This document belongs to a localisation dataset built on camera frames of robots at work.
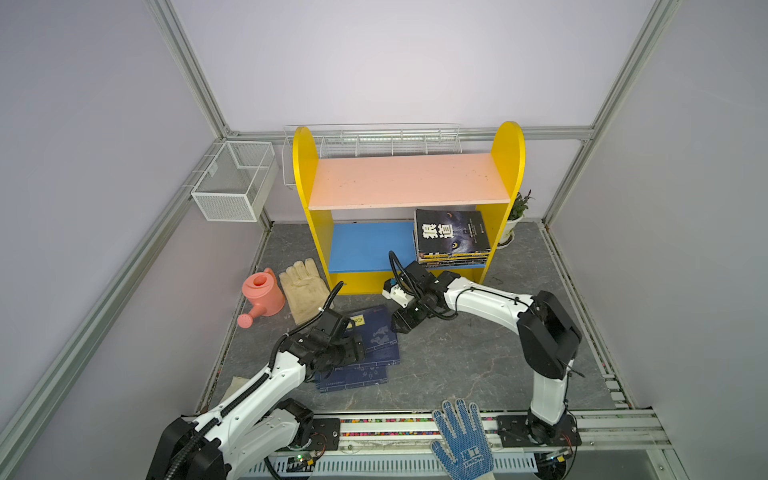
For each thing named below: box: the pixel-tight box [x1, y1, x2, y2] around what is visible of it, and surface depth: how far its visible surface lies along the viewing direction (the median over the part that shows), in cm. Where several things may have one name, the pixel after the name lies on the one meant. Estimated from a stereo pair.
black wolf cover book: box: [414, 209, 491, 255], surface depth 88 cm
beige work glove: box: [279, 258, 331, 325], surface depth 104 cm
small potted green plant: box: [497, 189, 535, 249], surface depth 105 cm
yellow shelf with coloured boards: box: [292, 122, 526, 295], surface depth 77 cm
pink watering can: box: [237, 268, 286, 329], surface depth 91 cm
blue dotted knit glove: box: [430, 398, 495, 480], surface depth 74 cm
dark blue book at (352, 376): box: [315, 363, 389, 393], surface depth 83 cm
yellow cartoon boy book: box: [418, 253, 489, 267], surface depth 90 cm
